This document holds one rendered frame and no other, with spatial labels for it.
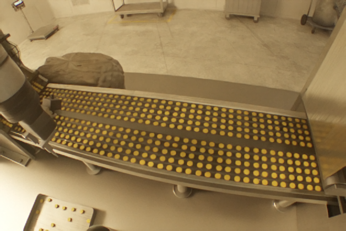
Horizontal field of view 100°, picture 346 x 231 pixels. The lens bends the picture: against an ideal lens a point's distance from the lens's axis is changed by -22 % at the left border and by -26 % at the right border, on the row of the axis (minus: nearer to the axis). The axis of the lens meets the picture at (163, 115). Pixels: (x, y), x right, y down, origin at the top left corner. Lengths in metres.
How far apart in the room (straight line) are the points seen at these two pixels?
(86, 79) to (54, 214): 0.42
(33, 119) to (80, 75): 0.30
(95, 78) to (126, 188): 0.35
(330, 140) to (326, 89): 0.09
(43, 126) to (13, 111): 0.07
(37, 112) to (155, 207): 0.35
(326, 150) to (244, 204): 0.25
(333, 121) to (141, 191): 0.46
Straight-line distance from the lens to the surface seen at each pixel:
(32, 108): 0.36
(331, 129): 0.37
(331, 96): 0.38
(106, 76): 0.62
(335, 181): 0.36
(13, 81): 0.34
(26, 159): 0.76
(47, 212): 0.62
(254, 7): 3.55
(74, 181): 0.61
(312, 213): 0.51
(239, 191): 0.37
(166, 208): 0.50
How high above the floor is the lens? 1.29
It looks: 50 degrees down
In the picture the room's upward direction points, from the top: 8 degrees counter-clockwise
